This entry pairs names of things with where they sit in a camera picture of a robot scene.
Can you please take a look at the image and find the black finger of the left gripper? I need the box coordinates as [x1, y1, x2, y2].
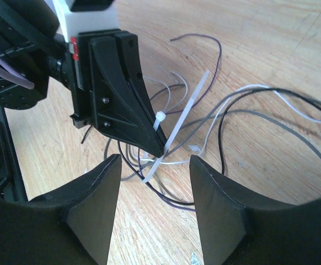
[89, 31, 167, 157]

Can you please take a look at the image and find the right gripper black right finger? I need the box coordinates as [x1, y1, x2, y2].
[190, 155, 321, 264]

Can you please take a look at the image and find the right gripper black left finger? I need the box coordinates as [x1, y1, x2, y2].
[0, 154, 121, 264]

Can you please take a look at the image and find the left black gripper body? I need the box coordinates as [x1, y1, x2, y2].
[69, 31, 115, 130]

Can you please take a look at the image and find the white zip tie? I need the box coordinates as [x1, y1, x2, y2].
[142, 70, 210, 183]

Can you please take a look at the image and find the black wire bundle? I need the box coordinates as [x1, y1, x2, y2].
[80, 88, 321, 206]

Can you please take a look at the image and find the thin white wire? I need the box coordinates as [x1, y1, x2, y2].
[127, 71, 321, 166]

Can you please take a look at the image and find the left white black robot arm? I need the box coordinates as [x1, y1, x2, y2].
[0, 1, 167, 157]

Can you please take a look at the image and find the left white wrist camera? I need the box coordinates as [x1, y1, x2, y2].
[45, 0, 119, 43]

